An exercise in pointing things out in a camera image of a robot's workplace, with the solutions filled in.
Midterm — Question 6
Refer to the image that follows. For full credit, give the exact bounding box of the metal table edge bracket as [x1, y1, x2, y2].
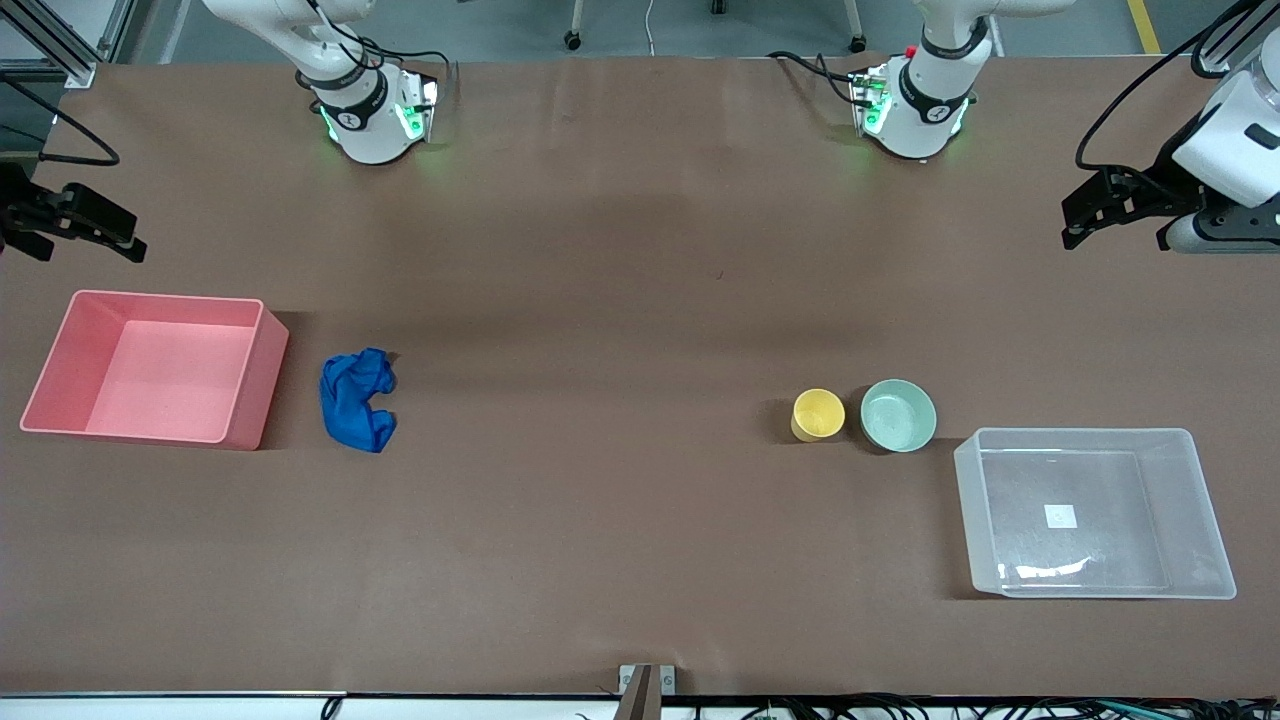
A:
[618, 663, 677, 720]

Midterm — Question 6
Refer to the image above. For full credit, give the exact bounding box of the mint green bowl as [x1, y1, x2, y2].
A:
[860, 378, 938, 453]

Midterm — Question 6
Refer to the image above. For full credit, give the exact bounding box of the yellow plastic cup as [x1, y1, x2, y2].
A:
[791, 388, 847, 443]

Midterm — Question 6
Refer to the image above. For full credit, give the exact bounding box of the clear plastic storage box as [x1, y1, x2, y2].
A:
[953, 427, 1238, 601]

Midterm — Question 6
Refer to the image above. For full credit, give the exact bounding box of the pink plastic bin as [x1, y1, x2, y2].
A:
[20, 290, 291, 452]

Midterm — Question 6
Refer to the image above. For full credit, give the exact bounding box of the black cable bundle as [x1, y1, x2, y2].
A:
[690, 693, 1280, 720]

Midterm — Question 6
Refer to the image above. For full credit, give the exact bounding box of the black left base cable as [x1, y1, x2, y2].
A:
[767, 50, 861, 101]

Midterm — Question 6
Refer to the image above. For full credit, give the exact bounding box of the aluminium frame profile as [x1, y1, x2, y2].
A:
[0, 0, 138, 91]

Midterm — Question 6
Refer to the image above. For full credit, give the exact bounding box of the wheeled chair base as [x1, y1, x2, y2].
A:
[563, 0, 869, 53]

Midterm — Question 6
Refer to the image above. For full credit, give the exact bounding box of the blue cloth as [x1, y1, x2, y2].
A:
[320, 347, 399, 454]

